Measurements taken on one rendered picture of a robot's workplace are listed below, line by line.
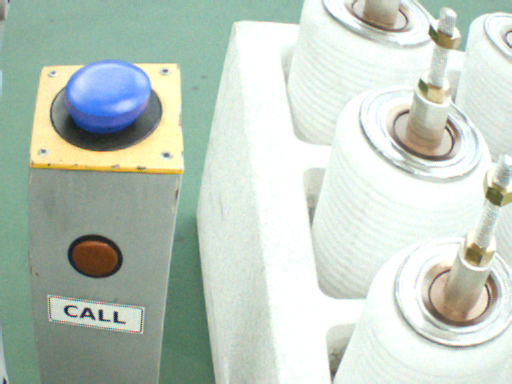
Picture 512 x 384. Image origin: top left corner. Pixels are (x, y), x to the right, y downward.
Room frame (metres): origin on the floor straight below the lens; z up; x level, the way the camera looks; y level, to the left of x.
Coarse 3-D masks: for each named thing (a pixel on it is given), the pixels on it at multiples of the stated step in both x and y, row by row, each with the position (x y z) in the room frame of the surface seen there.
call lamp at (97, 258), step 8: (80, 248) 0.37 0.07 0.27; (88, 248) 0.37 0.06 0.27; (96, 248) 0.37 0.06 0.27; (104, 248) 0.37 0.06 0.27; (112, 248) 0.37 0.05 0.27; (80, 256) 0.37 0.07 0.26; (88, 256) 0.37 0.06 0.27; (96, 256) 0.37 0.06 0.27; (104, 256) 0.37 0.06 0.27; (112, 256) 0.37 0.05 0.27; (80, 264) 0.37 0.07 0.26; (88, 264) 0.37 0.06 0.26; (96, 264) 0.37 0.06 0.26; (104, 264) 0.37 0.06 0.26; (112, 264) 0.37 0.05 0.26; (88, 272) 0.37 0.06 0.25; (96, 272) 0.37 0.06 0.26; (104, 272) 0.37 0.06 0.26
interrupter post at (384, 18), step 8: (368, 0) 0.63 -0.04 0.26; (376, 0) 0.62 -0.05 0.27; (384, 0) 0.62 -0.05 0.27; (392, 0) 0.62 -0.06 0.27; (368, 8) 0.62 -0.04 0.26; (376, 8) 0.62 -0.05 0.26; (384, 8) 0.62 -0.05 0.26; (392, 8) 0.62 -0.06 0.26; (368, 16) 0.62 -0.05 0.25; (376, 16) 0.62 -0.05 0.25; (384, 16) 0.62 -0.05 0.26; (392, 16) 0.62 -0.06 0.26
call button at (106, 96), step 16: (96, 64) 0.42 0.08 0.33; (112, 64) 0.42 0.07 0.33; (128, 64) 0.42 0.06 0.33; (80, 80) 0.40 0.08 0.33; (96, 80) 0.41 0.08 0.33; (112, 80) 0.41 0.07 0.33; (128, 80) 0.41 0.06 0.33; (144, 80) 0.41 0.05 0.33; (80, 96) 0.39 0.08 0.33; (96, 96) 0.39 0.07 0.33; (112, 96) 0.40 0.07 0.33; (128, 96) 0.40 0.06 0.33; (144, 96) 0.40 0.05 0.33; (80, 112) 0.39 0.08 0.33; (96, 112) 0.39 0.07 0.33; (112, 112) 0.39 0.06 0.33; (128, 112) 0.39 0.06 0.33; (96, 128) 0.39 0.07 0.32; (112, 128) 0.39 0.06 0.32
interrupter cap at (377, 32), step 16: (336, 0) 0.63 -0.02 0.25; (352, 0) 0.64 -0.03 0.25; (400, 0) 0.65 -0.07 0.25; (336, 16) 0.61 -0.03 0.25; (352, 16) 0.61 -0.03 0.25; (400, 16) 0.64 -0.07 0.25; (416, 16) 0.64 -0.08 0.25; (352, 32) 0.60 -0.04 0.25; (368, 32) 0.60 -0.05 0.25; (384, 32) 0.60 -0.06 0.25; (400, 32) 0.61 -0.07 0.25; (416, 32) 0.62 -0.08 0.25; (400, 48) 0.60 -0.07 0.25
